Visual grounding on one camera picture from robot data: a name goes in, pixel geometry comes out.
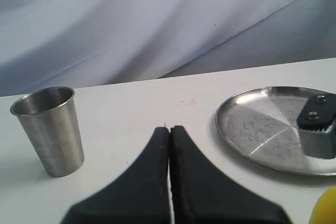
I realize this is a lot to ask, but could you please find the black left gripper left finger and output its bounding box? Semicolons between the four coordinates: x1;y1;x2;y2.
62;127;171;223

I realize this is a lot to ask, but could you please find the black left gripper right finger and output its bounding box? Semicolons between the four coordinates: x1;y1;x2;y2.
169;126;288;223

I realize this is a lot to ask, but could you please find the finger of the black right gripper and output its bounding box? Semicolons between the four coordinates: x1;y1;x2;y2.
297;94;335;131
301;122;335;159

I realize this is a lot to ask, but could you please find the yellow sponge block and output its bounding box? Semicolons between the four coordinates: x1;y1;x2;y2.
309;187;336;224

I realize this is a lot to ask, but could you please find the round steel plate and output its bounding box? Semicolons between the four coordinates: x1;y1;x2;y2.
215;86;335;176

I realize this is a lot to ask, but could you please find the steel cup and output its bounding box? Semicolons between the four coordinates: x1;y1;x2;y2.
10;87;85;177

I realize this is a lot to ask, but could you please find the grey backdrop cloth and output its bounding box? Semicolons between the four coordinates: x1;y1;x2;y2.
1;0;335;96

